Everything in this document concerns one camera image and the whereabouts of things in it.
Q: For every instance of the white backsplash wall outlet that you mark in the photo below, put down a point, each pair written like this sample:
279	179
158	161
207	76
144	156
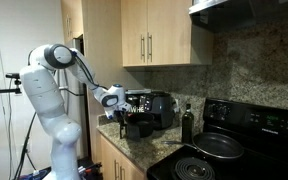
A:
176	105

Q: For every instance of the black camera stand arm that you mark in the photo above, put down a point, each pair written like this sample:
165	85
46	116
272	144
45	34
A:
0	90

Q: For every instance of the wooden cabinet above refrigerator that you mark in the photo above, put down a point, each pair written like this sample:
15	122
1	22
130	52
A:
72	20

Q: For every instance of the clutter on floor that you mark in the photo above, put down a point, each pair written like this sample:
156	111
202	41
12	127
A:
89	168

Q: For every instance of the black frying pan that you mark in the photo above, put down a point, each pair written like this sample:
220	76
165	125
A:
217	145

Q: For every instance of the dark olive oil bottle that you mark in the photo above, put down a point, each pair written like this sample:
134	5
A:
187	125

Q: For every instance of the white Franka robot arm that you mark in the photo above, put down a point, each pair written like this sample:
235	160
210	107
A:
50	96

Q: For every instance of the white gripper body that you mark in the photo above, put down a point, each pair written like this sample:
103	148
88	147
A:
119	107

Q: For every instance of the wooden lower cabinet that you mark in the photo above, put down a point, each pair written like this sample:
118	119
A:
109	160

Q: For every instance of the black camera on stand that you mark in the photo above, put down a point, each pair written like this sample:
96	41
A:
15	75

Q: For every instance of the stainless steel refrigerator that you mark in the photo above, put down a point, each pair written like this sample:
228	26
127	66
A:
75	126

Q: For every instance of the black air fryer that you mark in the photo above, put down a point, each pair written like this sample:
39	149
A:
162	110

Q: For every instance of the black electric stove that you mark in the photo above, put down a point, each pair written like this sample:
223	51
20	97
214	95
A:
260	140

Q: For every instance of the wooden upper cabinet door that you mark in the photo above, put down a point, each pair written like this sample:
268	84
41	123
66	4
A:
170	31
132	31

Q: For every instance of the black air fryer drawer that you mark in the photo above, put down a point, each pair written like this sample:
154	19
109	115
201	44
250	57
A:
140	125

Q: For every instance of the stainless steel range hood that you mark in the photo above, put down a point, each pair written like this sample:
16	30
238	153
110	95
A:
244	15

